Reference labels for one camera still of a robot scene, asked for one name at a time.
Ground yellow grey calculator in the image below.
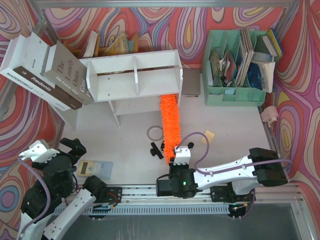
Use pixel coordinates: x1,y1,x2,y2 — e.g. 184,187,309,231
77,160,113,179

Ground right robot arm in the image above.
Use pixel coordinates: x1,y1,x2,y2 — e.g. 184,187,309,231
155,147,289,203

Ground white wooden bookshelf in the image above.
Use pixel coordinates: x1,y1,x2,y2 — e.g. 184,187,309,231
81,49,183,125

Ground small books behind shelf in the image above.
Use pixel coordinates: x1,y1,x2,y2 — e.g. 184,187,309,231
78,31,139,59

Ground yellow sticky note pad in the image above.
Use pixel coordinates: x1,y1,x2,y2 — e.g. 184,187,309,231
201,130,216,145

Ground black white marker pen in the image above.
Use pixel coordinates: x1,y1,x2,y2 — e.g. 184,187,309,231
187,142,194,150

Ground clear tape roll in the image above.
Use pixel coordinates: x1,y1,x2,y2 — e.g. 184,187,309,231
146,125,164,142

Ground pink piggy figurine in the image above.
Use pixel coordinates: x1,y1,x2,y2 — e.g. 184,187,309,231
260,105,279,128

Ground mint green desk organizer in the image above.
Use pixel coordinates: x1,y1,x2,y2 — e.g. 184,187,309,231
201,30,266,107

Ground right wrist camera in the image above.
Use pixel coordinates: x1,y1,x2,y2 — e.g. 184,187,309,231
173,146,191,166

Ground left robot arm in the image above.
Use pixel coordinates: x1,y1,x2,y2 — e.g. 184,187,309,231
17,137,107,240

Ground large grey white book stack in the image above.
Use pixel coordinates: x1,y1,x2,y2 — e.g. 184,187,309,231
0,33,83,111

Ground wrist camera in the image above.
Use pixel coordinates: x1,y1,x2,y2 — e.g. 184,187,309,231
173,146,191,166
18,139,60,163

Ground orange microfiber duster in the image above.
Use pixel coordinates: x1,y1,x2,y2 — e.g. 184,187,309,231
160,94,182,164

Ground black binder clip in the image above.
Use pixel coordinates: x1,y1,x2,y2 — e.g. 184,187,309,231
150,142,164,160

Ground grey notebook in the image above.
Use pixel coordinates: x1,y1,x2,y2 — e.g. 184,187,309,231
181,68,201,96

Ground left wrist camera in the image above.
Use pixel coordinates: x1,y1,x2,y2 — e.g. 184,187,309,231
18,139,60,163

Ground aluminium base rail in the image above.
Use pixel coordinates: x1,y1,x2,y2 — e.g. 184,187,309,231
29,184,308,206

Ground white books beside organizer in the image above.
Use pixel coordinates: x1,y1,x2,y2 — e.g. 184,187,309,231
250,28,284,93

